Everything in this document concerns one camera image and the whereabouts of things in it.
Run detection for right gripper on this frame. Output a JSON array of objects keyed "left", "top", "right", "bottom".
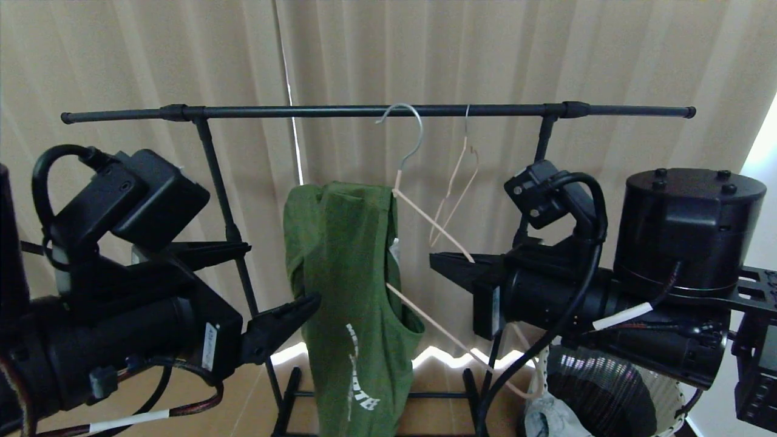
[{"left": 471, "top": 239, "right": 618, "bottom": 342}]

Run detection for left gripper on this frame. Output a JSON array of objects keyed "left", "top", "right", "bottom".
[{"left": 24, "top": 240, "right": 322, "bottom": 413}]

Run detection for green long-sleeved shirt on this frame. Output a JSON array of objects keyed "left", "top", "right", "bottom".
[{"left": 283, "top": 180, "right": 426, "bottom": 437}]

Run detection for pink clothes hanger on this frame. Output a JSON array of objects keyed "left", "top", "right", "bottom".
[
  {"left": 428, "top": 104, "right": 480, "bottom": 248},
  {"left": 375, "top": 102, "right": 545, "bottom": 400}
]

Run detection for white laundry basket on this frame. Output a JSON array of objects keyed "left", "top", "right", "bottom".
[{"left": 522, "top": 345, "right": 705, "bottom": 437}]

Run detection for black clothes rack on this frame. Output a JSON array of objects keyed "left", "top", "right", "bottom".
[{"left": 59, "top": 101, "right": 697, "bottom": 437}]

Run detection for pale grey shorts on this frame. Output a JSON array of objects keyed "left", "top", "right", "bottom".
[{"left": 523, "top": 393, "right": 594, "bottom": 437}]

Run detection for beige curtain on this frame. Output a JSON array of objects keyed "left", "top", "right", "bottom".
[{"left": 0, "top": 0, "right": 777, "bottom": 371}]

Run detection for black cable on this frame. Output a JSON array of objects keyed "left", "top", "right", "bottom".
[
  {"left": 85, "top": 364, "right": 177, "bottom": 437},
  {"left": 32, "top": 144, "right": 113, "bottom": 268},
  {"left": 475, "top": 172, "right": 609, "bottom": 437}
]

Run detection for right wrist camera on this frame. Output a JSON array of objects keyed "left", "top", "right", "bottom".
[{"left": 504, "top": 160, "right": 599, "bottom": 243}]

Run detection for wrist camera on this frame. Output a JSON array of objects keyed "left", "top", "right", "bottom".
[
  {"left": 504, "top": 160, "right": 599, "bottom": 243},
  {"left": 52, "top": 149, "right": 211, "bottom": 271}
]

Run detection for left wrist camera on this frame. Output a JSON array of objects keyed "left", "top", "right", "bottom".
[{"left": 52, "top": 149, "right": 211, "bottom": 271}]

